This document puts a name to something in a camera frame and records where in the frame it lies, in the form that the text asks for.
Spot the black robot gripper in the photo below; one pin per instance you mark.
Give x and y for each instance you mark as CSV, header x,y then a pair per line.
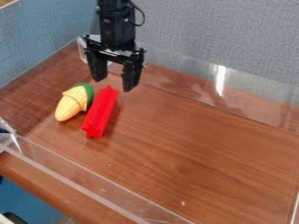
x,y
119,17

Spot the clear acrylic front wall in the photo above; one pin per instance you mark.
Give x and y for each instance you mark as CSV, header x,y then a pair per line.
x,y
101,189

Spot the clear acrylic wall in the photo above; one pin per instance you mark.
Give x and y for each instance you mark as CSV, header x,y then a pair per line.
x,y
265,100
101,189

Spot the clear acrylic left bracket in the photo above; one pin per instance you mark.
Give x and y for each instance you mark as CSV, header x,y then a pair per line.
x,y
9,137

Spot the red star-shaped block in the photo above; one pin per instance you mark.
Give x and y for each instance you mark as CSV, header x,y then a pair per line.
x,y
99,113

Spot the clear acrylic back wall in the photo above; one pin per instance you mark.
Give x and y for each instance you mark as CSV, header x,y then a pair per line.
x,y
265,100

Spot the yellow toy corn cob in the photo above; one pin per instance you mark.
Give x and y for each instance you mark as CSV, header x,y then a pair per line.
x,y
75,101

